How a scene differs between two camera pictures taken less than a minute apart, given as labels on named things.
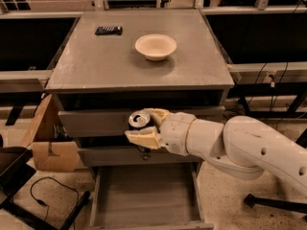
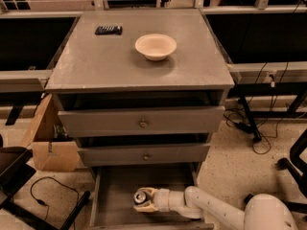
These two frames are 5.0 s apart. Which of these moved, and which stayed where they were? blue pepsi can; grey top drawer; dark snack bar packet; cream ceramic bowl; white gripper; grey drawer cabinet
Moved: blue pepsi can; white gripper
Stayed: grey top drawer; cream ceramic bowl; dark snack bar packet; grey drawer cabinet
